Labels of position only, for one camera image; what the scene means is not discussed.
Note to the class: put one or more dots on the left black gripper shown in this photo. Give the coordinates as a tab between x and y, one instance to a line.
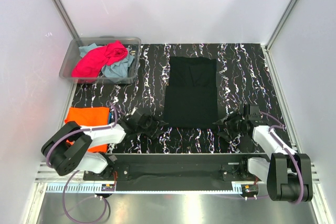
155	124

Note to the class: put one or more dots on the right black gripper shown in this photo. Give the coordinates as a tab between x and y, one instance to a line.
230	135

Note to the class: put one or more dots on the black polo shirt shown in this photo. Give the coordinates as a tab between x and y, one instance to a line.
191	93

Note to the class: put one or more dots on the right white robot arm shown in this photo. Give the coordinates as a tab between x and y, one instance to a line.
286	173

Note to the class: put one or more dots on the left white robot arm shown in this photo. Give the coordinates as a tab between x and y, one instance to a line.
67	150

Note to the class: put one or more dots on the folded blue t-shirt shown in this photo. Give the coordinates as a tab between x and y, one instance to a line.
110	117

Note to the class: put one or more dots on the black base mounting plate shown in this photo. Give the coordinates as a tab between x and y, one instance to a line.
131	166

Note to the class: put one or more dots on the black marbled table mat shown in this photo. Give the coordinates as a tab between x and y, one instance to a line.
242	78

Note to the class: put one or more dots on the grey-blue t-shirt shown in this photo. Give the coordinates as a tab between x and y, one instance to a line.
117	70

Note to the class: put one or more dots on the folded orange t-shirt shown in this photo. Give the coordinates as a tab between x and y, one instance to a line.
97	116

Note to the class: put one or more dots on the clear plastic bin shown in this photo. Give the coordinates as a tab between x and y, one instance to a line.
72	57

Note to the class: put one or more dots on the pink t-shirt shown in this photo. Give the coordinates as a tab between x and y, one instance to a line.
92	63

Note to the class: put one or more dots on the white slotted cable duct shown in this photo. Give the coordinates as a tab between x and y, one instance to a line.
147	188

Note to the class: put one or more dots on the aluminium front rail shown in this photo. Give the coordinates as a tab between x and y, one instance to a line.
48	175

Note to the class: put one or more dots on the right aluminium frame post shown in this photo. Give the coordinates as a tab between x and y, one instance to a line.
280	25

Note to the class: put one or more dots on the aluminium frame post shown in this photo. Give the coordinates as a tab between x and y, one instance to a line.
66	18
280	25

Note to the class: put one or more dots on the left aluminium frame post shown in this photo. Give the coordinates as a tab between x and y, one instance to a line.
66	18

